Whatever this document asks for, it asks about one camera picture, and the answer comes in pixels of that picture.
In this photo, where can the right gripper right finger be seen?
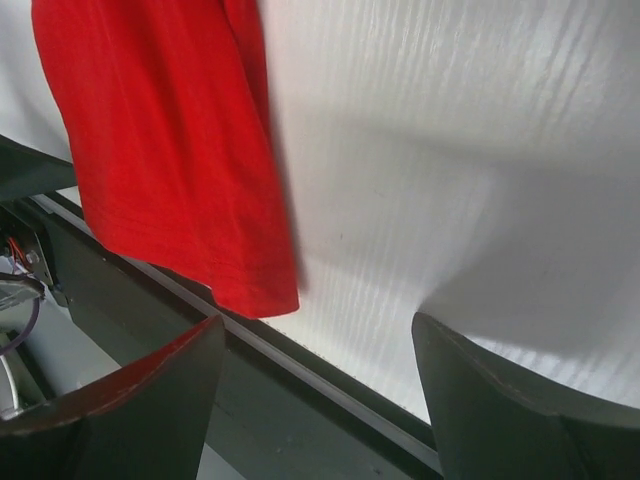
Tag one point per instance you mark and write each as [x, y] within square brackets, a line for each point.
[494, 419]

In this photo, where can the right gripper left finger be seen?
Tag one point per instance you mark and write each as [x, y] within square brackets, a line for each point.
[147, 420]

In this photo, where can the red t shirt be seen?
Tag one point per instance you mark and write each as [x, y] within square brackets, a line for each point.
[166, 108]

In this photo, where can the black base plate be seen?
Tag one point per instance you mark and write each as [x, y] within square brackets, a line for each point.
[281, 412]

